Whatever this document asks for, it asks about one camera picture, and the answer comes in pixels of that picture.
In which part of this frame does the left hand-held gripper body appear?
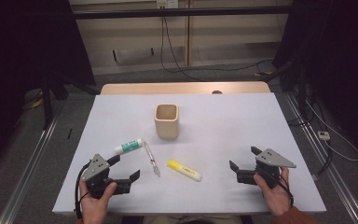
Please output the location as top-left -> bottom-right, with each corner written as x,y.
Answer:
81,153 -> 124,200

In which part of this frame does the black hanging power cable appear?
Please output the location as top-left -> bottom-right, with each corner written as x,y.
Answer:
159,15 -> 274,82

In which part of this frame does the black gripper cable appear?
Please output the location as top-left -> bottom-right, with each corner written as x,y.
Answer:
268,172 -> 295,209
74,161 -> 93,220

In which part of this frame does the person's left hand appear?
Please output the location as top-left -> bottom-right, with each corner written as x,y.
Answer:
79,180 -> 118,224

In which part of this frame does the metal floor rail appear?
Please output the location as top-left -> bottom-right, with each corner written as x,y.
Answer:
283,92 -> 358,224
0,115 -> 60,224

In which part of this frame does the white wall power outlet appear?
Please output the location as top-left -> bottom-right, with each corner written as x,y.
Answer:
156,0 -> 180,9

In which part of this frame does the black floor cable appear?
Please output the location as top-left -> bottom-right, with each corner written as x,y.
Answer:
287,92 -> 334,179

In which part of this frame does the clear ballpoint pen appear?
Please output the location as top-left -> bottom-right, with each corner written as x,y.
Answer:
143,141 -> 161,178

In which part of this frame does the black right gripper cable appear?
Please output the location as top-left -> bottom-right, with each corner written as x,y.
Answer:
268,172 -> 295,209

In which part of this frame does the person's right hand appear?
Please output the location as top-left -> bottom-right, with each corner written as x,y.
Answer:
253,167 -> 293,217

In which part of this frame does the white green glue stick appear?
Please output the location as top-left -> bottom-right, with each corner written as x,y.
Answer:
114,138 -> 144,155

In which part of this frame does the white table cover sheet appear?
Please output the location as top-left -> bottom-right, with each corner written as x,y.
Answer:
51,92 -> 327,216

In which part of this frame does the yellow highlighter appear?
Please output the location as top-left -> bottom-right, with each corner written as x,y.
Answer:
166,159 -> 203,182

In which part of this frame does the black curtain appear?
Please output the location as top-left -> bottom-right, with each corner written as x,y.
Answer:
273,0 -> 358,169
0,0 -> 96,178

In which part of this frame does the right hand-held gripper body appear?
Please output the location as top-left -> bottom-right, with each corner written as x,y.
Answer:
255,147 -> 297,189

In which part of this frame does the beige square pen holder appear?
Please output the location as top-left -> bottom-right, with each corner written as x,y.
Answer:
154,103 -> 180,140

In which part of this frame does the white floor cable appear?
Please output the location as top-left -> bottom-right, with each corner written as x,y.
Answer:
304,99 -> 358,162

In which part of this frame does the black horizontal metal bar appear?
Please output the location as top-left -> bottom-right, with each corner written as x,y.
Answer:
73,5 -> 293,21

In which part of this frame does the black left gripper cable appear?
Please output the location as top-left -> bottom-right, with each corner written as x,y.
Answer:
74,161 -> 93,220

